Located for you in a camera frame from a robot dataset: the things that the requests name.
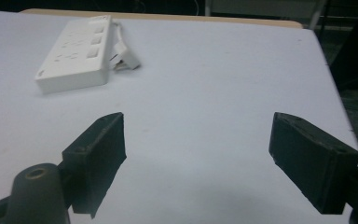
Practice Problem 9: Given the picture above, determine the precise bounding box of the white plug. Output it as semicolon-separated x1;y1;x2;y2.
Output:
109;40;142;71

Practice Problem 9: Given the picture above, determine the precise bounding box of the white power cable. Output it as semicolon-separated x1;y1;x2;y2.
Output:
111;19;125;45

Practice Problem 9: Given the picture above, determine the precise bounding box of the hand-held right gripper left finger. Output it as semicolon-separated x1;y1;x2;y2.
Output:
61;111;128;219

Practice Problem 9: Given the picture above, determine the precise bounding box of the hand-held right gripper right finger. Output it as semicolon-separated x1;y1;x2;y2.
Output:
268;111;358;216

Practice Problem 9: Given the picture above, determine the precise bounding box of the white power strip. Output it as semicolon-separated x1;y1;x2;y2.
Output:
34;14;113;95

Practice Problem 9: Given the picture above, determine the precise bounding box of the metal stand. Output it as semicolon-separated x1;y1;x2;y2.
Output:
308;0;328;31

